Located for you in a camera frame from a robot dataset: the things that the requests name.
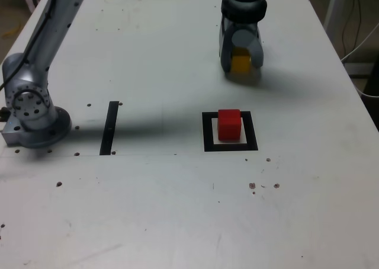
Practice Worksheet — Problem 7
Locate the white cable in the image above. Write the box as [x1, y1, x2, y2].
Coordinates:
[353, 78, 379, 99]
[340, 22, 379, 63]

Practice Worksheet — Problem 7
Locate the white metal post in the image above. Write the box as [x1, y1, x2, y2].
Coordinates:
[323, 0, 352, 30]

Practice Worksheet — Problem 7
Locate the red cube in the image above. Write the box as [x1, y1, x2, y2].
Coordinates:
[217, 108, 242, 142]

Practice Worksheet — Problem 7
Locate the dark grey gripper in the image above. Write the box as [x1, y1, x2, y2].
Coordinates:
[218, 14, 265, 76]

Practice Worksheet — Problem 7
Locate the black cable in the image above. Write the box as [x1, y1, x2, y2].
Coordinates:
[342, 0, 365, 54]

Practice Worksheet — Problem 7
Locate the black tape strip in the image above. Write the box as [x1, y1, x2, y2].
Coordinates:
[99, 100, 120, 156]

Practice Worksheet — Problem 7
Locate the yellow cube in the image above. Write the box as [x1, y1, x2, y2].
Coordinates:
[231, 47, 253, 75]

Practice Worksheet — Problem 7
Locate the black tape square outline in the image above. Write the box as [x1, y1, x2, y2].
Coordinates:
[201, 111, 259, 152]

